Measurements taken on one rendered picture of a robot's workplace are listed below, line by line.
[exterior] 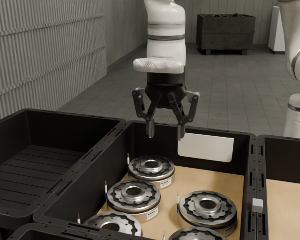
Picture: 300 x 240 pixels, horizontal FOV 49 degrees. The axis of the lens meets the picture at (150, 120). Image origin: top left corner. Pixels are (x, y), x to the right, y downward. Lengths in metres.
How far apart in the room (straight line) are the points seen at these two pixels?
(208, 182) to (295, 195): 0.18
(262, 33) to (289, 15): 7.55
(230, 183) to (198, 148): 0.11
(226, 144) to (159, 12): 0.33
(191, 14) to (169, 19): 7.74
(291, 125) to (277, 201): 0.30
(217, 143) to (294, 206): 0.20
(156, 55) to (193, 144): 0.25
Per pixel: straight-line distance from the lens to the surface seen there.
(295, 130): 0.96
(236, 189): 0.73
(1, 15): 2.99
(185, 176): 0.76
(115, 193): 0.65
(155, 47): 0.61
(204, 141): 0.76
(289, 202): 0.73
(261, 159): 0.65
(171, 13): 0.60
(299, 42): 0.93
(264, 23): 8.40
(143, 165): 0.73
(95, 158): 0.62
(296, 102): 0.94
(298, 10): 0.85
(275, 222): 0.66
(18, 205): 0.72
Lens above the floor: 1.22
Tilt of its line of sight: 21 degrees down
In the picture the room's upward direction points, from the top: straight up
